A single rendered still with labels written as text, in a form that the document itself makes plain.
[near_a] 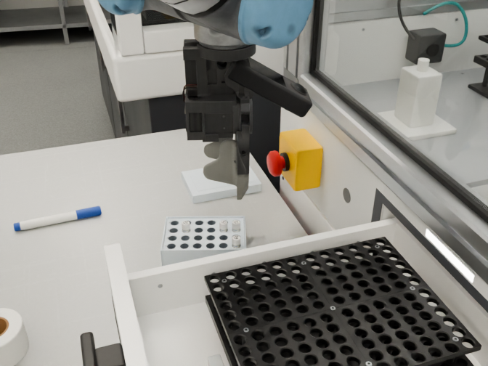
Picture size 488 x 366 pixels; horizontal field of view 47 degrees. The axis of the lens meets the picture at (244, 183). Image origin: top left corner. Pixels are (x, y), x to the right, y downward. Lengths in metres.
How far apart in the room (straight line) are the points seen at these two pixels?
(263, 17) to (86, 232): 0.58
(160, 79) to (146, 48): 0.08
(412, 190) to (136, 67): 0.75
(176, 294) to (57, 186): 0.48
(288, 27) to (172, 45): 0.79
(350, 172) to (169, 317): 0.31
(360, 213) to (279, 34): 0.37
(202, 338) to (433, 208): 0.29
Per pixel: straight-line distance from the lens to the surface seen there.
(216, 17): 0.46
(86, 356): 0.54
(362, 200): 0.76
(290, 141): 0.85
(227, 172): 0.72
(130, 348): 0.52
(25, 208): 1.03
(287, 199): 1.03
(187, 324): 0.65
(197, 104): 0.68
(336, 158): 0.81
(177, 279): 0.65
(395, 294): 0.61
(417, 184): 0.64
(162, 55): 1.25
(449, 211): 0.60
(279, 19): 0.46
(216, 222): 0.87
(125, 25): 1.22
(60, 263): 0.89
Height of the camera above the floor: 1.31
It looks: 32 degrees down
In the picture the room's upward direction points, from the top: straight up
